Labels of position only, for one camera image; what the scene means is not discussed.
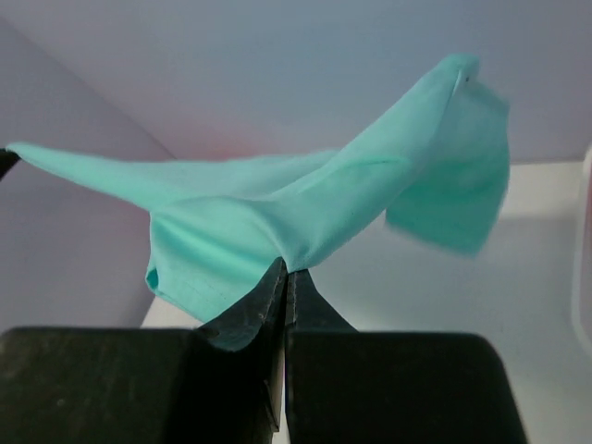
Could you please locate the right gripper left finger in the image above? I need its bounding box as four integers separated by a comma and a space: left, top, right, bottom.
1, 259, 286, 443

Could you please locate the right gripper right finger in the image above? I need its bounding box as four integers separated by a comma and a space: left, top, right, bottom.
285, 271, 527, 443

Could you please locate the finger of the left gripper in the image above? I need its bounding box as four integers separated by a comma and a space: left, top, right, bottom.
0, 148, 20, 180

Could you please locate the mint green t shirt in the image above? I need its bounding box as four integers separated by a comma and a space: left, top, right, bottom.
6, 54, 510, 321

